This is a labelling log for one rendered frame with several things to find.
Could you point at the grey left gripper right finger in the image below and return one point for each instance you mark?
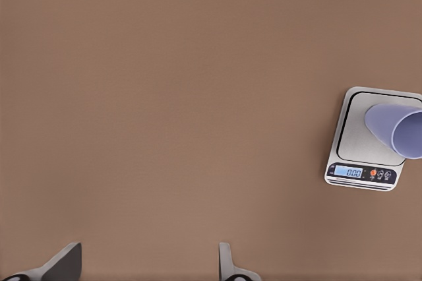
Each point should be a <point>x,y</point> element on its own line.
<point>227,266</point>

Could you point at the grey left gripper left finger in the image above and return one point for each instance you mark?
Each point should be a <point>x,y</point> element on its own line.
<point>62,264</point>

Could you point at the lavender plastic cup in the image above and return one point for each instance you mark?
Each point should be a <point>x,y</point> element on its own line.
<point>392,127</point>

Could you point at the silver digital kitchen scale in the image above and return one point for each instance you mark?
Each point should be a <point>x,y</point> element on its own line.
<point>354,136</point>

